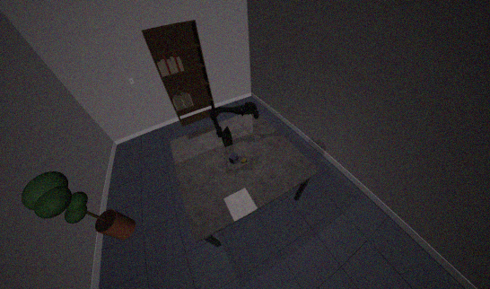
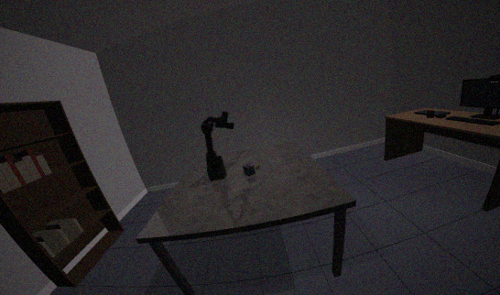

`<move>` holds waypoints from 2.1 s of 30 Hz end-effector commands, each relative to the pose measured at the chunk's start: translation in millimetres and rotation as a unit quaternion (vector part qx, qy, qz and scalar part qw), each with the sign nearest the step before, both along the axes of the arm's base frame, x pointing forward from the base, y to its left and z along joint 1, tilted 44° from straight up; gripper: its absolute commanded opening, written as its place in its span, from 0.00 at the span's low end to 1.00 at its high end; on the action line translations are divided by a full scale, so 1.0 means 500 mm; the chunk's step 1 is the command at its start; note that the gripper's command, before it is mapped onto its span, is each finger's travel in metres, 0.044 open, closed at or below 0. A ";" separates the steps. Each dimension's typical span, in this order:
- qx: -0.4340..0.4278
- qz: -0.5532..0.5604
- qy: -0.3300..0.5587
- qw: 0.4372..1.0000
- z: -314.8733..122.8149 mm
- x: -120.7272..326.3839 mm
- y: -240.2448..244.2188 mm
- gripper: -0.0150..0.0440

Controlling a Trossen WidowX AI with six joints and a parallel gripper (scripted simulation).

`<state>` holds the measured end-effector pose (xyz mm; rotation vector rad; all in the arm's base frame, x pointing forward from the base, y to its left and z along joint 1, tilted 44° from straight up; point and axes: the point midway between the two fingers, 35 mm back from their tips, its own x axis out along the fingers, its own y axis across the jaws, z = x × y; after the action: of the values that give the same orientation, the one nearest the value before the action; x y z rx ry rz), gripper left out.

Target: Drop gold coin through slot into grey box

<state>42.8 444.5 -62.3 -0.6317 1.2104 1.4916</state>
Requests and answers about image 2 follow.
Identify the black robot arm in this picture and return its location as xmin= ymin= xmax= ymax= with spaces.
xmin=201 ymin=112 xmax=228 ymax=169

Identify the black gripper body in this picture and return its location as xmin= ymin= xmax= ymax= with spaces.
xmin=215 ymin=122 xmax=234 ymax=129

